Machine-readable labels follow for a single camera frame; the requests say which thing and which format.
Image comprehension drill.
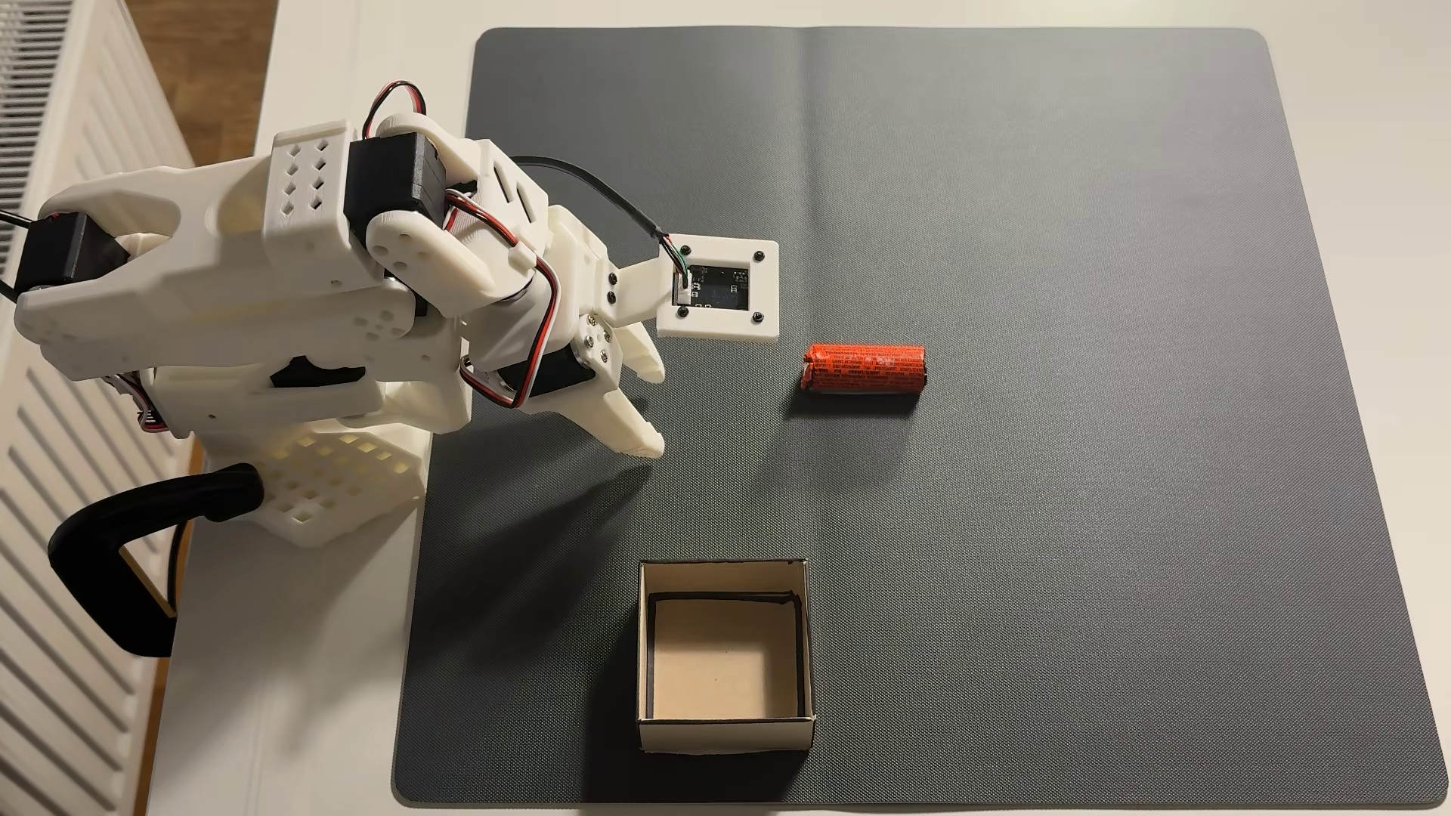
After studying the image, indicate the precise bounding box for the red cylinder object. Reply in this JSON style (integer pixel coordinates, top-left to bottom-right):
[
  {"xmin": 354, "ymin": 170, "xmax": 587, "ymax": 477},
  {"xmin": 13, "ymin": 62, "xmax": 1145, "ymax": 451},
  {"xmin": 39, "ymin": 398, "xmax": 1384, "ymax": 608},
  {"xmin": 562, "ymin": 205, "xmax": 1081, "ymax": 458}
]
[{"xmin": 800, "ymin": 345, "xmax": 929, "ymax": 397}]

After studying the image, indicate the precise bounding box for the small open cardboard box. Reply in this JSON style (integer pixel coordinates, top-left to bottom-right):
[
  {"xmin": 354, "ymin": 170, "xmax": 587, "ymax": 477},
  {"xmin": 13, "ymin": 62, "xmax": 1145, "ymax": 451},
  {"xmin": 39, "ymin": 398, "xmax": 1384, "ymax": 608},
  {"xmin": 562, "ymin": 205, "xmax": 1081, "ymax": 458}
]
[{"xmin": 637, "ymin": 558, "xmax": 818, "ymax": 756}]

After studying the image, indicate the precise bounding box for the dark grey table mat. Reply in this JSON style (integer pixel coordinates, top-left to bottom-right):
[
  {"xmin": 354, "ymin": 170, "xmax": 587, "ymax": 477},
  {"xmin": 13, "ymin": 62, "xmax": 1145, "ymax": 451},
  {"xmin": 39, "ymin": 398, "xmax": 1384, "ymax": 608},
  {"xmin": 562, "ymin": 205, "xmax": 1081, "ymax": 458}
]
[{"xmin": 391, "ymin": 25, "xmax": 1450, "ymax": 808}]

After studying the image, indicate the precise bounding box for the black table clamp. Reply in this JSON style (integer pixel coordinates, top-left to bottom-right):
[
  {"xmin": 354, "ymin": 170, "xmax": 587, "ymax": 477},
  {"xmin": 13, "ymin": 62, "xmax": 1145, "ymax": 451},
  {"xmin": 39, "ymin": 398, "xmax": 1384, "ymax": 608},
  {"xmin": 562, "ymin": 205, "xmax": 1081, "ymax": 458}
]
[{"xmin": 48, "ymin": 462, "xmax": 265, "ymax": 659}]

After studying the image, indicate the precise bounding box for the white radiator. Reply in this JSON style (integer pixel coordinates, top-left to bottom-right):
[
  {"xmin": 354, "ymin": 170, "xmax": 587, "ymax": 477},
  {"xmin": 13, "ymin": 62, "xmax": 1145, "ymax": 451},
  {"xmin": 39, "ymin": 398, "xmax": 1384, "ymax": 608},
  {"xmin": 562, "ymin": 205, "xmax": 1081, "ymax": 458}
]
[{"xmin": 0, "ymin": 0, "xmax": 200, "ymax": 816}]

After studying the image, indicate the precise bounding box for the red black servo cable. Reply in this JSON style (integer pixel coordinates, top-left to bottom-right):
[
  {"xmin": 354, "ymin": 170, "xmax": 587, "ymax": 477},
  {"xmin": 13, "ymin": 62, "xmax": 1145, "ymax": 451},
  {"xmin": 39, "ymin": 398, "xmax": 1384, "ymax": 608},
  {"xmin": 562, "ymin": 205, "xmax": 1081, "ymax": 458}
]
[{"xmin": 442, "ymin": 187, "xmax": 564, "ymax": 410}]

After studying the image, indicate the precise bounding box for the black camera cable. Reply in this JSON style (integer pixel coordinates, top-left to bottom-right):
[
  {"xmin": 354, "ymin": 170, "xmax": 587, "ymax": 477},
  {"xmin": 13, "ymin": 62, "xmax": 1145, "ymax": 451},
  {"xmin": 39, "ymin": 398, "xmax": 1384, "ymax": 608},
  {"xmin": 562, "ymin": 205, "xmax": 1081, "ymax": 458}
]
[{"xmin": 510, "ymin": 155, "xmax": 695, "ymax": 283}]

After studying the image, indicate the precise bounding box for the white square camera box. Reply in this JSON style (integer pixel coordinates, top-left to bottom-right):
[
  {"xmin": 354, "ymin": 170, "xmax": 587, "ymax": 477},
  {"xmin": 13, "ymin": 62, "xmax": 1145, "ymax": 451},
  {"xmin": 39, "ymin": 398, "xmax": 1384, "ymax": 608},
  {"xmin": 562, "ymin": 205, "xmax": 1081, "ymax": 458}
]
[{"xmin": 617, "ymin": 236, "xmax": 781, "ymax": 344}]

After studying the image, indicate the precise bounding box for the black power cable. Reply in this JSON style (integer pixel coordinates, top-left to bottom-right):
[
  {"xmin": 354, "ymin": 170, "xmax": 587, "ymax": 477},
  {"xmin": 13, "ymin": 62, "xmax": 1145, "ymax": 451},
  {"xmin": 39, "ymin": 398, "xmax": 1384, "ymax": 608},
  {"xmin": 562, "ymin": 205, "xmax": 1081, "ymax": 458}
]
[{"xmin": 0, "ymin": 207, "xmax": 36, "ymax": 305}]

